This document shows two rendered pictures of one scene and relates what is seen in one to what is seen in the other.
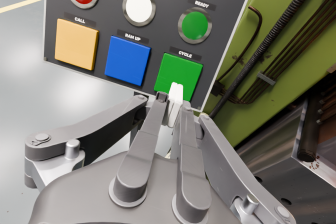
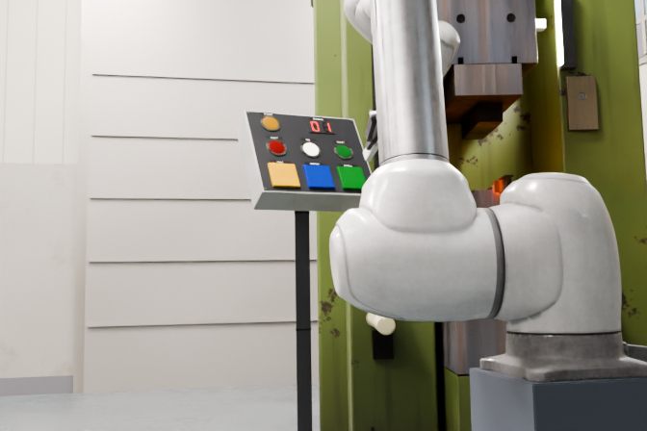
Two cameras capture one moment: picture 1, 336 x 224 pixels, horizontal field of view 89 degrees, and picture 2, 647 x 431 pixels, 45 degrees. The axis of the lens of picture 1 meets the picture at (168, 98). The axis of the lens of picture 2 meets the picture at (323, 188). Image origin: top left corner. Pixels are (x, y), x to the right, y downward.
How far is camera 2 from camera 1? 1.97 m
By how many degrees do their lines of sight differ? 60
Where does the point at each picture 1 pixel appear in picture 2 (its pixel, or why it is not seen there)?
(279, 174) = not seen: hidden behind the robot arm
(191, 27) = (343, 151)
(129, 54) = (319, 170)
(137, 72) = (328, 180)
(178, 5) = (329, 144)
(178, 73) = (351, 174)
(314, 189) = not seen: hidden behind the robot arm
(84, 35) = (288, 167)
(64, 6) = (268, 157)
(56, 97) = not seen: outside the picture
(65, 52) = (280, 179)
